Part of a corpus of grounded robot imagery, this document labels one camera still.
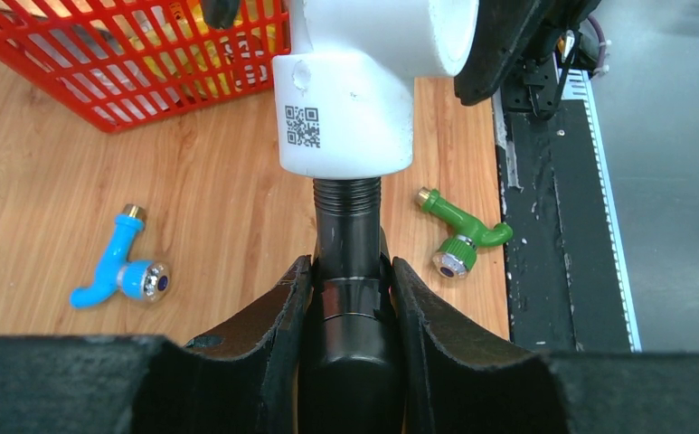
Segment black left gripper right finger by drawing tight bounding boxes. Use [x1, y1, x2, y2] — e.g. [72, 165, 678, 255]
[392, 258, 699, 433]

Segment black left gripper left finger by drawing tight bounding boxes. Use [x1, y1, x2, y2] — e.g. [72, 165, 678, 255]
[0, 256, 312, 433]

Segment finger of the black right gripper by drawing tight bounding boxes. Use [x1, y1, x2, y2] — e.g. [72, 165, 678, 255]
[200, 0, 241, 30]
[454, 0, 556, 106]

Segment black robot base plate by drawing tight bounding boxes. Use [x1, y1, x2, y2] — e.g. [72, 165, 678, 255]
[493, 61, 642, 353]

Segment green plastic faucet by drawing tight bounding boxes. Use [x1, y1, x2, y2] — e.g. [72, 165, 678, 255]
[415, 187, 514, 279]

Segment blue plastic faucet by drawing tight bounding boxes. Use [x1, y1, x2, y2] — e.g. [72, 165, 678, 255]
[69, 203, 171, 308]

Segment white pvc elbow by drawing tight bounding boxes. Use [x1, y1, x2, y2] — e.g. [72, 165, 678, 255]
[272, 0, 478, 180]

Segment black metal faucet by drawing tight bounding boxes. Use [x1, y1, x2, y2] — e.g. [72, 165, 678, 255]
[298, 177, 406, 433]

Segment red plastic shopping basket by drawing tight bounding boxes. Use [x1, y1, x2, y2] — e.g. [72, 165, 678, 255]
[0, 1, 289, 132]

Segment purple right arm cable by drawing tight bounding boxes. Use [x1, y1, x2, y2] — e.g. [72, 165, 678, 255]
[585, 14, 610, 61]

